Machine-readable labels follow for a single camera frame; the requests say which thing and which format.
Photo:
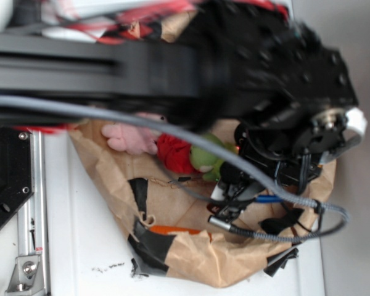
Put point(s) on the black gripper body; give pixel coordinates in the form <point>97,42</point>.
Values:
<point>305,113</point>

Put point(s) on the green plush animal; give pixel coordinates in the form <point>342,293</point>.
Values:
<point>207,163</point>

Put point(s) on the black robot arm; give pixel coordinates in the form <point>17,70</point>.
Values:
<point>235,59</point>

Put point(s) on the red crumpled cloth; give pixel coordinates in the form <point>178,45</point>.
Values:
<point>174,153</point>

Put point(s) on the brown paper bag basket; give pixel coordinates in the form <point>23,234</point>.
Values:
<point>140,192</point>

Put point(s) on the pink plush bunny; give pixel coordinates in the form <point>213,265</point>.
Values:
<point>131,139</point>

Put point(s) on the orange toy carrot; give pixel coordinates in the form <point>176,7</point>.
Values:
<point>184,234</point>

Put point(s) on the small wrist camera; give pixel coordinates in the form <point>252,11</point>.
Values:
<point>232,194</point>

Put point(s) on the aluminium frame rail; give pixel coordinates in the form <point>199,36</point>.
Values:
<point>32,217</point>

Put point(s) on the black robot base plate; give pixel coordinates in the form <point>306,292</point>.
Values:
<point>16,182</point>

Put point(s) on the metal corner bracket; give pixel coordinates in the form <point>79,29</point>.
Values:
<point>27,277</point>

